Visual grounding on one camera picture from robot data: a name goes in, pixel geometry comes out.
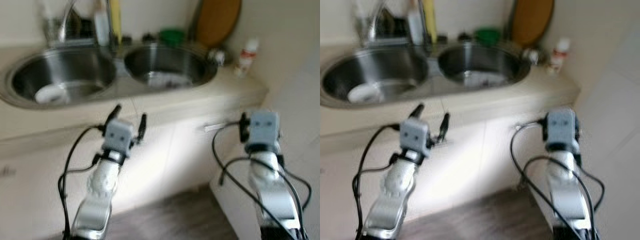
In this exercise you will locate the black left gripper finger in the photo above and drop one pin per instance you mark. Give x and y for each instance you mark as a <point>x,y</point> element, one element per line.
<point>143,125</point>
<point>114,112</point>
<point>445,125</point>
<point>417,110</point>

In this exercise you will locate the white floral plate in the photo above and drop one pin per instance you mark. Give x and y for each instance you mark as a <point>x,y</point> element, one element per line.
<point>167,80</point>
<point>482,80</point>

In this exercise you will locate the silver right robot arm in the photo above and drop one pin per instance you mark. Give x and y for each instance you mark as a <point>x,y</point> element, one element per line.
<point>567,190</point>
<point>272,185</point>

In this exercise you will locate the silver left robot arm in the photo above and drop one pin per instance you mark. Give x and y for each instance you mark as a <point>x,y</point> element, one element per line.
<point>102,185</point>
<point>397,185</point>

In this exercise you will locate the stainless steel double sink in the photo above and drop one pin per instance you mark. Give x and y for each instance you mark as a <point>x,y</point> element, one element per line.
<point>390,70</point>
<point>80,70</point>

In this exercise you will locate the small white dish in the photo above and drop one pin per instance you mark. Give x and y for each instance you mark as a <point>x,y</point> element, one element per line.
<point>50,94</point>
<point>364,93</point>

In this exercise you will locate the white bottle red label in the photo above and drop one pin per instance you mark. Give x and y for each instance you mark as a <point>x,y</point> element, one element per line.
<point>559,57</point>
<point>246,57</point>

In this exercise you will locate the small black sponge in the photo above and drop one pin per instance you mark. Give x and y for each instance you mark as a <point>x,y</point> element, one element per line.
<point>441,39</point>
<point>127,40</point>

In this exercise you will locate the black sink plug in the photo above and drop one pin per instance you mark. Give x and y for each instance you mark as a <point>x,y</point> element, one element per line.
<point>148,38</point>
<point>464,37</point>

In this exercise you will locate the white plastic bottle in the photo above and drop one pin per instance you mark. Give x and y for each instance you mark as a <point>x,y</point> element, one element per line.
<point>102,27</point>
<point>415,25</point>

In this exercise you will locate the yellow detergent bottle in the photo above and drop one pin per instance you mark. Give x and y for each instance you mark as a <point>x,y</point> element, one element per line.
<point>429,20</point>
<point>115,20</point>

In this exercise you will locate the green plastic bowl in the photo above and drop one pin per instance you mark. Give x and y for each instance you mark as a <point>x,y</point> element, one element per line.
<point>487,36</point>
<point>172,36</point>

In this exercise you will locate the steel spring neck faucet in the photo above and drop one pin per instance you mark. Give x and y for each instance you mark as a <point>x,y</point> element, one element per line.
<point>64,27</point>
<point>372,27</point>

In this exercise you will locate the wooden cutting board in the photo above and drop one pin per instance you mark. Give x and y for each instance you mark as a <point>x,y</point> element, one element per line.
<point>532,22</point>
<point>217,22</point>

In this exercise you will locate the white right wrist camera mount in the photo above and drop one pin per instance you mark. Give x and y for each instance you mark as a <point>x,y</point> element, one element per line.
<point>264,130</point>
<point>561,129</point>

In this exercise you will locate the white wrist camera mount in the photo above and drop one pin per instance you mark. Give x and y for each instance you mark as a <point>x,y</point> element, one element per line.
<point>119,134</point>
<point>561,129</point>
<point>415,135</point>
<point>264,130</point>

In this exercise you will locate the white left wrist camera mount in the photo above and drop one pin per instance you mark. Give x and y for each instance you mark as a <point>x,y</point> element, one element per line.
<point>119,134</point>
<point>415,135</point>

